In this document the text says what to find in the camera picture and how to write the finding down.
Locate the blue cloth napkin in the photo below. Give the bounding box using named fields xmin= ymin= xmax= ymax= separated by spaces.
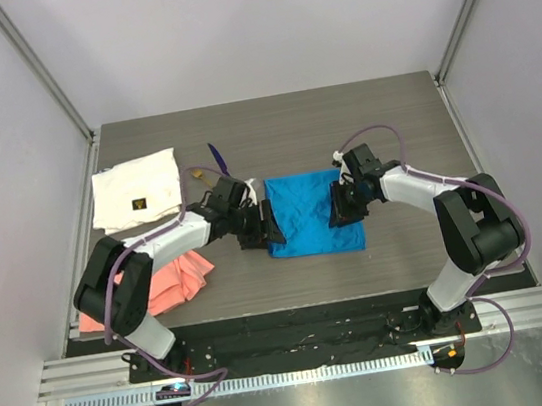
xmin=264 ymin=169 xmax=367 ymax=259

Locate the purple plastic knife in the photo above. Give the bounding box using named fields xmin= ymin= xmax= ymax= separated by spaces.
xmin=207 ymin=143 xmax=231 ymax=177

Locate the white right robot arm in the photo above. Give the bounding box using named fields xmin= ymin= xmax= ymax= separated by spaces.
xmin=329 ymin=145 xmax=527 ymax=336

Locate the aluminium frame post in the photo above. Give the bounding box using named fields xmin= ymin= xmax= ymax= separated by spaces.
xmin=423 ymin=0 xmax=531 ymax=85
xmin=0 ymin=0 xmax=97 ymax=154

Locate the white folded cloth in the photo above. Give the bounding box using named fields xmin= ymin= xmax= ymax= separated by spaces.
xmin=91 ymin=147 xmax=182 ymax=235

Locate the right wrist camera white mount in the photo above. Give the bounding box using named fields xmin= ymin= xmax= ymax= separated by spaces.
xmin=332 ymin=150 xmax=354 ymax=185

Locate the slotted cable duct rail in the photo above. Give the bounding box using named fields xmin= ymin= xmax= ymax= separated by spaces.
xmin=64 ymin=347 xmax=434 ymax=406

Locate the right aluminium frame post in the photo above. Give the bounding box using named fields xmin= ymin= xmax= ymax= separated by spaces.
xmin=423 ymin=0 xmax=531 ymax=85

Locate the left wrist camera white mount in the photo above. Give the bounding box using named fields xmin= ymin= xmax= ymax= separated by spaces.
xmin=245 ymin=178 xmax=265 ymax=204

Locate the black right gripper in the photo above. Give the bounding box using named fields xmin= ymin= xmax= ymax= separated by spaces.
xmin=324 ymin=175 xmax=378 ymax=229

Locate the pink folded cloth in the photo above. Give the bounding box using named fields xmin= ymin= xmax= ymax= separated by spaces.
xmin=70 ymin=249 xmax=222 ymax=336

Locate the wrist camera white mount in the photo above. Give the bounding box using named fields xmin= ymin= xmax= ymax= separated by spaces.
xmin=245 ymin=178 xmax=265 ymax=204
xmin=332 ymin=150 xmax=354 ymax=185

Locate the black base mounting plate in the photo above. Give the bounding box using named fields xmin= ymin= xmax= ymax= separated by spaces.
xmin=65 ymin=280 xmax=482 ymax=393

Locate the horizontal aluminium frame rail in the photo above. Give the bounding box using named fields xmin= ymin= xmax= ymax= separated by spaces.
xmin=38 ymin=286 xmax=542 ymax=402

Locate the green handled gold fork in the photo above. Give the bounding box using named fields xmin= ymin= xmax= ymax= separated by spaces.
xmin=190 ymin=168 xmax=213 ymax=188

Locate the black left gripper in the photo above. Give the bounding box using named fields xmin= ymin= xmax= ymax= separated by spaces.
xmin=225 ymin=197 xmax=286 ymax=254

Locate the left aluminium frame post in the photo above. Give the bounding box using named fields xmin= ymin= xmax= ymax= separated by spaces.
xmin=0 ymin=0 xmax=97 ymax=154

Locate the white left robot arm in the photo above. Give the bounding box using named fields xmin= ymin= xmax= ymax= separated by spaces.
xmin=73 ymin=175 xmax=285 ymax=378

